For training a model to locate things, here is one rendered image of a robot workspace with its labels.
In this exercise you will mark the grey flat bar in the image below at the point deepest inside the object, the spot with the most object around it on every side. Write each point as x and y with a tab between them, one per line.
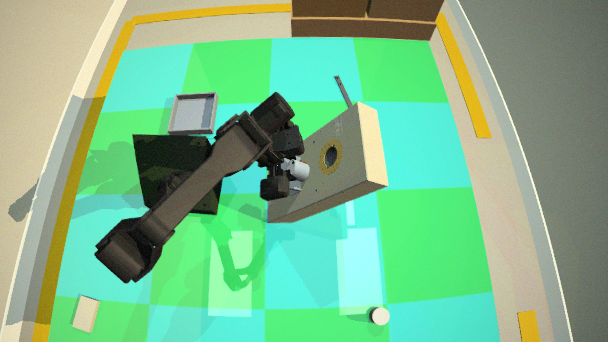
343	90

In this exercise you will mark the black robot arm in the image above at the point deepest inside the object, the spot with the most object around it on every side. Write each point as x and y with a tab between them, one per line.
128	249

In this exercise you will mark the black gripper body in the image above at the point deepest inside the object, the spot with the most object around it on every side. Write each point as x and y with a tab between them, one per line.
277	185

